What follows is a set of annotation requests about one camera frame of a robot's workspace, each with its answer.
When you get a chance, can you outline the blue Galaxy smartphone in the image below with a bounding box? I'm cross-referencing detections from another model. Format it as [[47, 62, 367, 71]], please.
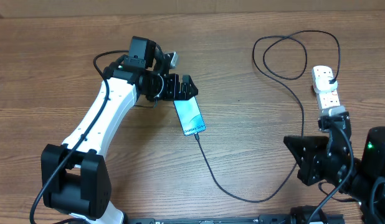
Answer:
[[173, 96, 206, 136]]

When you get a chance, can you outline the black charger cable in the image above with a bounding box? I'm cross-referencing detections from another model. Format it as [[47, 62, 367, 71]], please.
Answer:
[[194, 30, 342, 203]]

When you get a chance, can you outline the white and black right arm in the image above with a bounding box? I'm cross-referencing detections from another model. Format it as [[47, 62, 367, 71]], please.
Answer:
[[283, 126, 385, 223]]

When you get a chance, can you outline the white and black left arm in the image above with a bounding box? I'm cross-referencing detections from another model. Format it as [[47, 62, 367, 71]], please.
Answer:
[[36, 37, 206, 223]]

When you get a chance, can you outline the white charger plug adapter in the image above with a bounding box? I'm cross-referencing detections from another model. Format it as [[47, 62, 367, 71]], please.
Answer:
[[313, 77, 338, 94]]

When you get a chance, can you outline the white power strip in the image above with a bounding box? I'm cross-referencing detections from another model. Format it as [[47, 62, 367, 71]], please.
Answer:
[[311, 65, 342, 114]]

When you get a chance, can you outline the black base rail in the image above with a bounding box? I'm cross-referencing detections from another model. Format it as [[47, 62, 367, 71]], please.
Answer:
[[67, 213, 346, 224]]

